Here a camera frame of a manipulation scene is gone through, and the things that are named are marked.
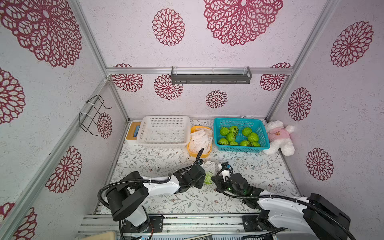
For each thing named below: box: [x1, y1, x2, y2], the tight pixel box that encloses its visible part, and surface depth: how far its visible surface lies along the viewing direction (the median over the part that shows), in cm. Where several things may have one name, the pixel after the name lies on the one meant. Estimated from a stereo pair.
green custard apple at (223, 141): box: [218, 138, 229, 145], surface depth 101 cm
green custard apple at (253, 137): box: [248, 132, 259, 142], surface depth 105 cm
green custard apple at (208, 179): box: [204, 174, 213, 185], surface depth 83 cm
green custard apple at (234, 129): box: [229, 125, 239, 135], surface depth 108 cm
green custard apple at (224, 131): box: [220, 126, 230, 136], surface depth 108 cm
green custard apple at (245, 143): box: [240, 140, 251, 147], surface depth 101 cm
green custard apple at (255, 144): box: [251, 142, 261, 147], surface depth 101 cm
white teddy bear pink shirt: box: [263, 120, 296, 157], surface depth 99 cm
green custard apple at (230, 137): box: [226, 133, 236, 142], surface depth 105 cm
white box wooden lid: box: [125, 121, 142, 146], surface depth 107 cm
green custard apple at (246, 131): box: [242, 127, 252, 137], surface depth 109 cm
